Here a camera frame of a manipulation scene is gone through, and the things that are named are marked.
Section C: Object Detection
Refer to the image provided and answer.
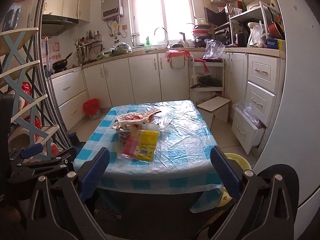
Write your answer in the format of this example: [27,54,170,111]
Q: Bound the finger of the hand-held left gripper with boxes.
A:
[20,142,44,160]
[59,132,87,161]

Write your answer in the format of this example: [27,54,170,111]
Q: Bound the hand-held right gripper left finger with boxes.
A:
[26,147,110,240]

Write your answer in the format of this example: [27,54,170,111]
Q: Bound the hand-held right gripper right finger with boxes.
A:
[211,146,297,240]

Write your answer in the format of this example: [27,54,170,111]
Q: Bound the yellow plastic bin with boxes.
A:
[217,152,252,208]

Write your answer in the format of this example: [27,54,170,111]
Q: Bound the wrapper pile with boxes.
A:
[111,123,133,144]

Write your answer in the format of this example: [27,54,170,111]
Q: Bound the red white wrapper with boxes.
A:
[116,112,148,125]

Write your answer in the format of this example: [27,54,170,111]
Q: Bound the yellow pink packet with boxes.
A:
[118,124,160,163]

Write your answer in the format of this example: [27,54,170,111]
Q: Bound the clear plastic film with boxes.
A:
[156,110,175,130]

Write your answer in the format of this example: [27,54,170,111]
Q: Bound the brown paper wrapper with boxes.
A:
[146,109,163,122]

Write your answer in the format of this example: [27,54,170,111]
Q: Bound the red trash bin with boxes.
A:
[83,99,101,120]

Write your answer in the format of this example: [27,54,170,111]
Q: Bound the open white drawer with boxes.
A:
[231,109,266,155]

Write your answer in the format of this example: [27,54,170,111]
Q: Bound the blue checkered plastic tablecloth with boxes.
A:
[73,99,224,213]

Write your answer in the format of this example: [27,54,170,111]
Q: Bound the clear plastic bags in drawer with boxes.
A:
[232,101,263,127]

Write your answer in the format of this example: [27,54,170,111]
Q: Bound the white wooden stool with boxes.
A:
[197,96,231,130]

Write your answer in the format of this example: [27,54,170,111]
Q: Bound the mop pole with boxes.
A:
[42,37,69,135]

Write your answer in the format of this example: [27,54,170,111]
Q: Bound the black wok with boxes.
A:
[52,52,73,71]

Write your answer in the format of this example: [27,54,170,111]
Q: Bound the white blue storage rack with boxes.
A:
[0,26,60,155]

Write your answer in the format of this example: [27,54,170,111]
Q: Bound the white shelf cart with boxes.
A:
[189,55,225,100]

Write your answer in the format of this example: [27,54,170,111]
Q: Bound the black frying pan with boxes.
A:
[190,76,222,89]

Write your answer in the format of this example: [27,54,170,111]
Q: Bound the white base cabinets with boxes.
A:
[51,50,248,130]

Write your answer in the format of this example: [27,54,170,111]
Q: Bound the utensil rack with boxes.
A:
[74,30,103,65]

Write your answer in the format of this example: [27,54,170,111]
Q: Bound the bag of green vegetables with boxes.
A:
[97,42,132,60]

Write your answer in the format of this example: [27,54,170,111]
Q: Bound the white drawer cabinet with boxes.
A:
[244,54,281,120]

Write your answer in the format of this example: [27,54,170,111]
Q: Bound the white refrigerator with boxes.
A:
[250,0,320,215]

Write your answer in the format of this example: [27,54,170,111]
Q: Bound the red plastic ribbon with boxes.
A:
[194,58,209,73]

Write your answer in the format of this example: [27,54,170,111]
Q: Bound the range hood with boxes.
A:
[41,14,79,37]

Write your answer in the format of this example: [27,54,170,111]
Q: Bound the white hanging bin red bag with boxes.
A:
[167,51,190,70]

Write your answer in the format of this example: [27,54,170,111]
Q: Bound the clear plastic bag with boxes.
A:
[203,39,225,59]

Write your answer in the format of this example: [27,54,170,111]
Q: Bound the blue box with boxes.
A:
[266,39,286,50]

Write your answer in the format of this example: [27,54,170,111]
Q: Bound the plastic bag with food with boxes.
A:
[247,24,267,48]

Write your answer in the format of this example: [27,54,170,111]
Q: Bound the grey water heater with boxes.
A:
[101,0,124,22]

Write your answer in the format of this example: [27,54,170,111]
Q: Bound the stack of bowls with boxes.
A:
[192,17,213,48]

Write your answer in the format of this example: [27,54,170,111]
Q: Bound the chrome faucet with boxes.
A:
[154,27,171,49]

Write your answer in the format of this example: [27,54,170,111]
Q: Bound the red cooking pot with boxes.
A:
[267,6,285,40]

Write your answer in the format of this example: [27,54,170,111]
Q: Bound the black microwave oven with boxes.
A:
[204,7,229,28]

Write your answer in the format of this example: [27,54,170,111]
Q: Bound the window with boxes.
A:
[129,0,197,47]

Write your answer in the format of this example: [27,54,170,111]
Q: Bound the white counter shelf rack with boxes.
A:
[226,1,275,47]

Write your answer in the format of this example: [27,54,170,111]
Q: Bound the grey sliding door frame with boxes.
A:
[35,0,73,150]

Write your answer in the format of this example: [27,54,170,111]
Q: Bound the white wall cabinets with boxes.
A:
[42,0,90,23]

